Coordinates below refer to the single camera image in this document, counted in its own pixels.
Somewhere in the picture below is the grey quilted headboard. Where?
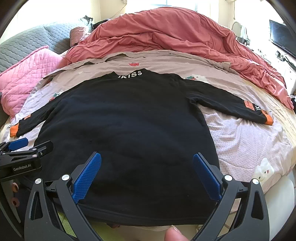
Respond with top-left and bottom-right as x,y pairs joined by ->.
1,24 -> 77,72

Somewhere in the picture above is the white desk with clutter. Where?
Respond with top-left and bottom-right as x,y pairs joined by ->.
231,21 -> 296,93

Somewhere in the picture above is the black monitor screen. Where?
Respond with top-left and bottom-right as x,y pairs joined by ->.
269,20 -> 296,58

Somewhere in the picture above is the coral red duvet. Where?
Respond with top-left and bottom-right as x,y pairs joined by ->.
65,7 -> 293,109

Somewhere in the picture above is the pink quilted pillow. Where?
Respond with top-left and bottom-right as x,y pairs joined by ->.
1,46 -> 67,117

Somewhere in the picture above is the right hand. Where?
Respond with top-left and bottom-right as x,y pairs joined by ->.
164,225 -> 188,241

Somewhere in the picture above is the left hand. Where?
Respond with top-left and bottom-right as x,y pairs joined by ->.
11,182 -> 20,207

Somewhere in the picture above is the pink cartoon print bedsheet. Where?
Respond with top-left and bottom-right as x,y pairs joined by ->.
1,50 -> 295,191

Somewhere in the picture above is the dusty pink small pillow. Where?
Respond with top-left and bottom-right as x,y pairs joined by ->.
70,27 -> 90,47

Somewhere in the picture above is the black long-sleeve shirt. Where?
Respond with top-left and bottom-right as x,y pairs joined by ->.
10,69 -> 273,226

